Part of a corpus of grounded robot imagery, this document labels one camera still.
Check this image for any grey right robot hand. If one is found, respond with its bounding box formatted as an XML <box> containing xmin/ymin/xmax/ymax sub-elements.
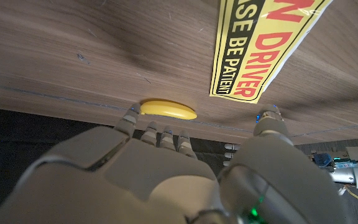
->
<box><xmin>0</xmin><ymin>104</ymin><xmax>351</xmax><ymax>224</ymax></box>

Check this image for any yellow banana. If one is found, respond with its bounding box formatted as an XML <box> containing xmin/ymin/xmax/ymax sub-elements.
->
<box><xmin>139</xmin><ymin>99</ymin><xmax>198</xmax><ymax>121</ymax></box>

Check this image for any yellow new driver bumper sticker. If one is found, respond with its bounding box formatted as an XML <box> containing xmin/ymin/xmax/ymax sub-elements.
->
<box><xmin>209</xmin><ymin>0</ymin><xmax>331</xmax><ymax>105</ymax></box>

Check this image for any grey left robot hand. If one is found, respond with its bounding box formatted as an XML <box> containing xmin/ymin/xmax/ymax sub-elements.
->
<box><xmin>223</xmin><ymin>142</ymin><xmax>242</xmax><ymax>167</ymax></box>

